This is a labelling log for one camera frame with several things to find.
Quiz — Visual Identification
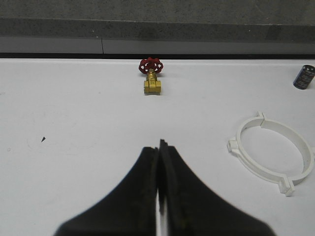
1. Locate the white half pipe clamp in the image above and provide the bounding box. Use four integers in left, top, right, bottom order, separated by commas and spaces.
260, 113, 315, 193
226, 111, 296, 198

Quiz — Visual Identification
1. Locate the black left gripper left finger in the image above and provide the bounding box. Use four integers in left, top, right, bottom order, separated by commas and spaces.
55, 147, 158, 236

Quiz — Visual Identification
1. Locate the grey stone countertop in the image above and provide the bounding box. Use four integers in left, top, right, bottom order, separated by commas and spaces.
0, 0, 315, 43

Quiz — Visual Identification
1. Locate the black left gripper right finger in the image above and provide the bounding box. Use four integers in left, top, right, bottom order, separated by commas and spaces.
157, 140, 274, 236

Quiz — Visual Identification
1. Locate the black cylindrical capacitor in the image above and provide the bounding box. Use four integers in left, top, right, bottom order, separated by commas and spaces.
293, 65, 315, 90

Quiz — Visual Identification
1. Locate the brass valve red handwheel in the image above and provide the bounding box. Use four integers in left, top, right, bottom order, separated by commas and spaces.
138, 57, 163, 95

